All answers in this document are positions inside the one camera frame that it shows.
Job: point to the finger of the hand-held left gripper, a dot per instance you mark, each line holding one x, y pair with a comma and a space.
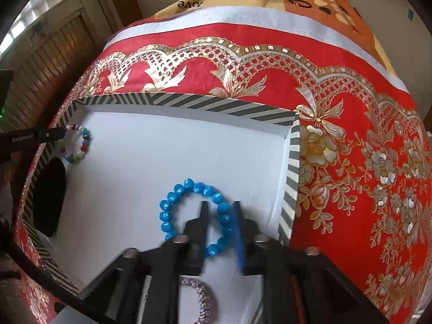
50, 134

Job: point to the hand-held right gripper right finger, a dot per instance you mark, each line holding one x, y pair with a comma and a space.
238, 239

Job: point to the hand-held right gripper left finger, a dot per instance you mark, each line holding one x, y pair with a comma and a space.
203, 221

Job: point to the striped edge white box tray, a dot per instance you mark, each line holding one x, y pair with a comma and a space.
168, 141

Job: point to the black hair bow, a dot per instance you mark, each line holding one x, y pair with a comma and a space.
50, 195

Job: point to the red gold floral tablecloth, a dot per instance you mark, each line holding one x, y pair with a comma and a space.
337, 192

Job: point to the window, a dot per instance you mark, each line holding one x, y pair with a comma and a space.
30, 17

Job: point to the small teal wall sticker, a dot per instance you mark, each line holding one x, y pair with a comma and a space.
410, 14

